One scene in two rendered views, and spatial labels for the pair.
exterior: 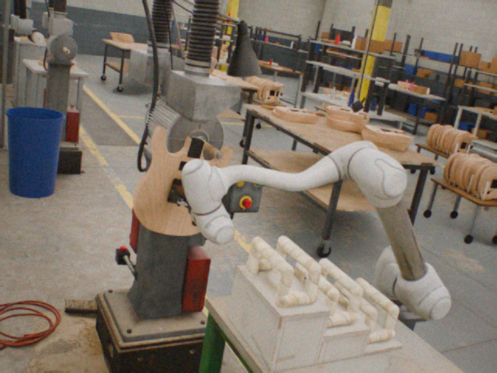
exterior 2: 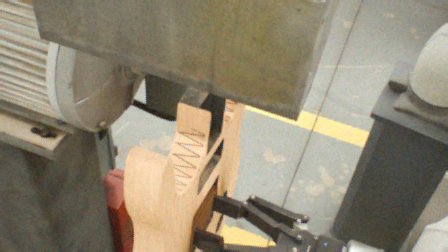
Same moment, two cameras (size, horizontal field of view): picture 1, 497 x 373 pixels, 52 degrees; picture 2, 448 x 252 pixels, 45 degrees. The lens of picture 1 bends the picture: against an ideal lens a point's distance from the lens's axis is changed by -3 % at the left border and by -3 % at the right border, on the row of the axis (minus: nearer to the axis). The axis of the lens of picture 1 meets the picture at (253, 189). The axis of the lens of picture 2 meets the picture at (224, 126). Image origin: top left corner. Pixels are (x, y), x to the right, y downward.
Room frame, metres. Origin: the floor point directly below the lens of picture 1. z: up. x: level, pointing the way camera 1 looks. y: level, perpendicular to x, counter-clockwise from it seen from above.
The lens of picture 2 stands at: (1.62, 0.56, 1.78)
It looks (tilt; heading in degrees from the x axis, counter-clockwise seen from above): 48 degrees down; 318
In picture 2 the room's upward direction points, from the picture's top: 5 degrees clockwise
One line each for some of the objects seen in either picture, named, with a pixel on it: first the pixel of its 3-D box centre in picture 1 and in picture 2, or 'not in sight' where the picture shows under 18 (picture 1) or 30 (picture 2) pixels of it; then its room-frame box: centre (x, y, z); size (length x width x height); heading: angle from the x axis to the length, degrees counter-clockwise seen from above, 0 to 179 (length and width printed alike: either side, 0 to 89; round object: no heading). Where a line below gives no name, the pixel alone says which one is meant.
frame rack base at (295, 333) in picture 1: (275, 314); not in sight; (1.28, -0.12, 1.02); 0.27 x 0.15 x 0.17; 30
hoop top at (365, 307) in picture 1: (355, 298); not in sight; (1.42, -0.36, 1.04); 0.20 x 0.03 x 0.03; 29
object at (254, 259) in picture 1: (254, 258); not in sight; (1.33, -0.04, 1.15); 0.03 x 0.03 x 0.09
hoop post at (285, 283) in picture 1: (283, 287); not in sight; (1.19, -0.12, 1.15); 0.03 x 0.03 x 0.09
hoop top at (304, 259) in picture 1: (298, 254); not in sight; (1.30, -0.15, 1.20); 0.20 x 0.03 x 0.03; 29
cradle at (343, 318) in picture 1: (342, 318); not in sight; (1.27, -0.30, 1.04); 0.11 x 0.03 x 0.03; 120
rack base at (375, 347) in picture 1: (356, 325); not in sight; (1.43, -0.39, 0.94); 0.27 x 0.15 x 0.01; 30
